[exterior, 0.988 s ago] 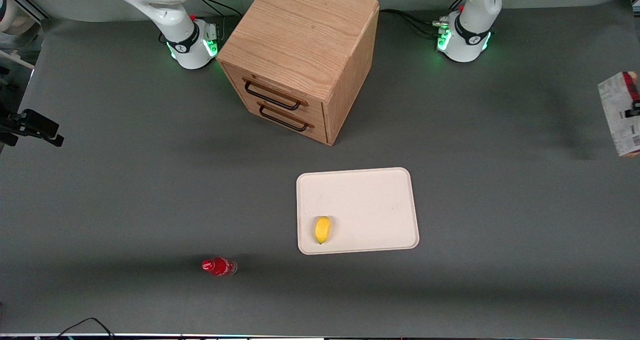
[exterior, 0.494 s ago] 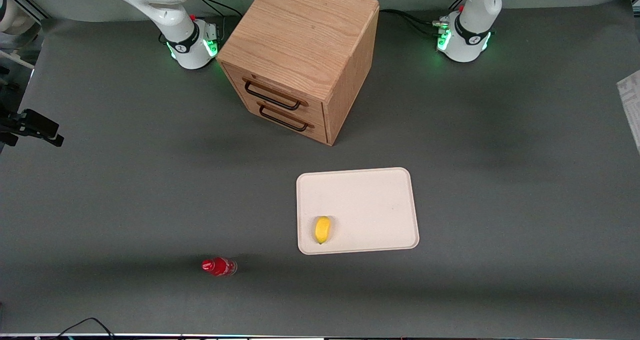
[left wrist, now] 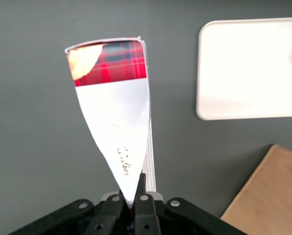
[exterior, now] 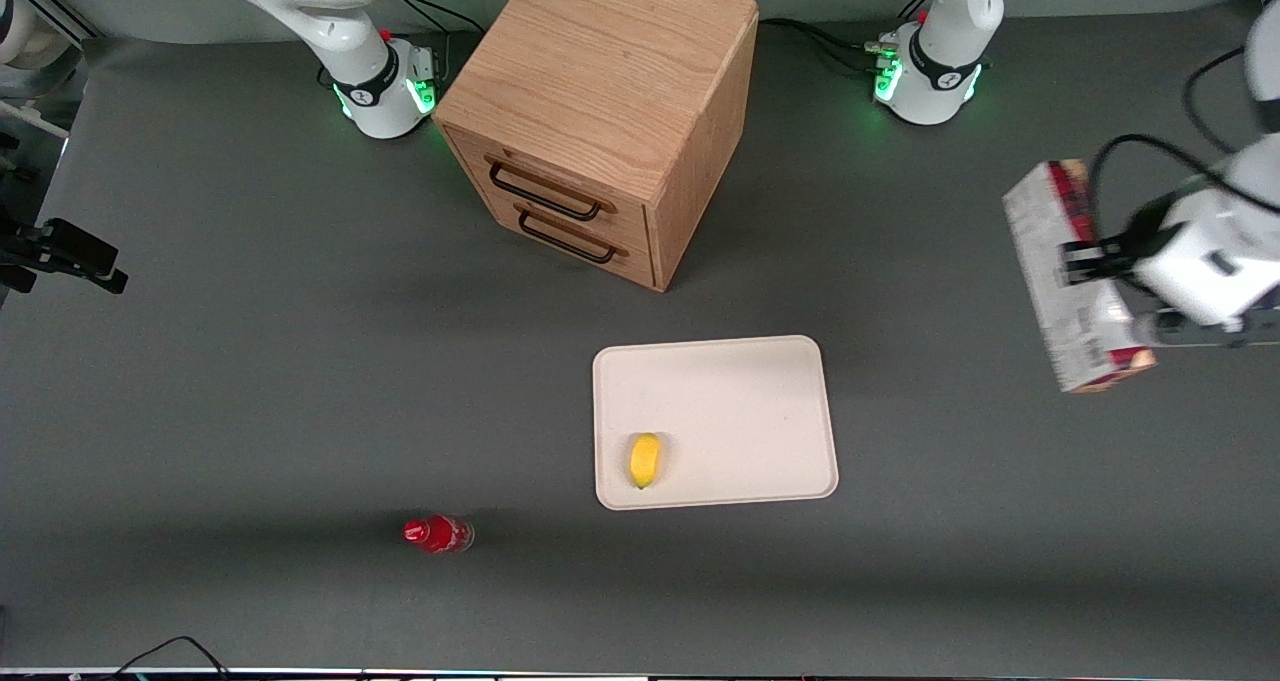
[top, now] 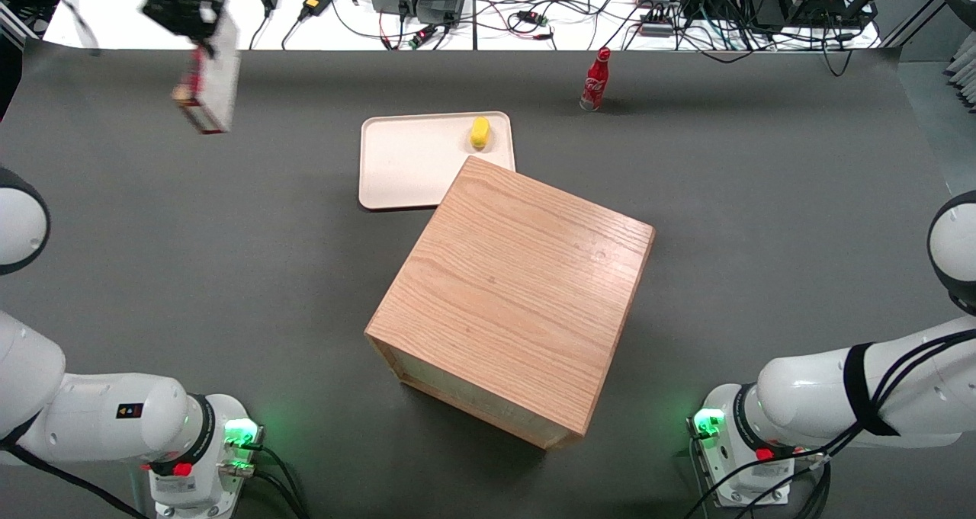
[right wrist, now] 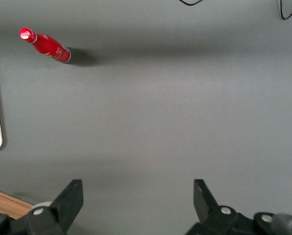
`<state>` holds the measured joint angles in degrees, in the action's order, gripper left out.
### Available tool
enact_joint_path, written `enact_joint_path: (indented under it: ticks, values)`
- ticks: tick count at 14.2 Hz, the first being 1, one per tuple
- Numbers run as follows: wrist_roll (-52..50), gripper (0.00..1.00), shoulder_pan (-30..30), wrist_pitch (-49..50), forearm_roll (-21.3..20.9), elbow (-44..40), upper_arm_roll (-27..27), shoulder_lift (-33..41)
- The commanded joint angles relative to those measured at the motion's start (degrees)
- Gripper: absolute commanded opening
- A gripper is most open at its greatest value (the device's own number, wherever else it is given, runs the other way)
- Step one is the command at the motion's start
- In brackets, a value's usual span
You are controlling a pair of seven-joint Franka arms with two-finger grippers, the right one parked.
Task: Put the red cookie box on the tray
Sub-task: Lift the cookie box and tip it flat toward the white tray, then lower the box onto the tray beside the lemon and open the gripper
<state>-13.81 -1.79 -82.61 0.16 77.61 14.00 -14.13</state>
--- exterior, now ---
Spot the red cookie box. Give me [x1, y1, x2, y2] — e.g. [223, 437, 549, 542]
[1003, 159, 1159, 395]

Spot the red plastic bottle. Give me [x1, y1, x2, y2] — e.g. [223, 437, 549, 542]
[402, 514, 476, 556]

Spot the black clamp device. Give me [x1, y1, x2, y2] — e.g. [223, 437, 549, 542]
[0, 216, 130, 297]

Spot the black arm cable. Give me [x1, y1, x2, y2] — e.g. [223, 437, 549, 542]
[1184, 45, 1249, 154]

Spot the white rectangular tray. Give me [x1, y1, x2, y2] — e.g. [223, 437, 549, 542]
[592, 335, 840, 512]

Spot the white round object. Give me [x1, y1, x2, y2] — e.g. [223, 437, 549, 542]
[0, 0, 85, 74]

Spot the aluminium frame rail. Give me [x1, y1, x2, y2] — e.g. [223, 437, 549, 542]
[8, 0, 103, 44]

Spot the wooden two-drawer cabinet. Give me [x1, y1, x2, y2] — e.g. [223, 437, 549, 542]
[432, 0, 760, 293]

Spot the black base cable bundle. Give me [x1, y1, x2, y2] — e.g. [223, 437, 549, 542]
[380, 0, 487, 62]
[757, 0, 936, 74]

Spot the black thin cable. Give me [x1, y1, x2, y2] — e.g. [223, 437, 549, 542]
[105, 635, 233, 680]

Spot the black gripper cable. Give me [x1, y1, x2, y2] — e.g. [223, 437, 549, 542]
[1088, 134, 1280, 224]

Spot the black drawer handle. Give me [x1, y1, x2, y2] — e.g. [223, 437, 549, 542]
[516, 207, 632, 266]
[486, 155, 617, 223]

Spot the wooden drawer front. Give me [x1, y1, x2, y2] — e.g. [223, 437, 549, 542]
[474, 193, 658, 292]
[444, 124, 657, 254]

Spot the yellow lemon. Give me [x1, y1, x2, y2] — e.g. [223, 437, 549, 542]
[628, 432, 664, 490]

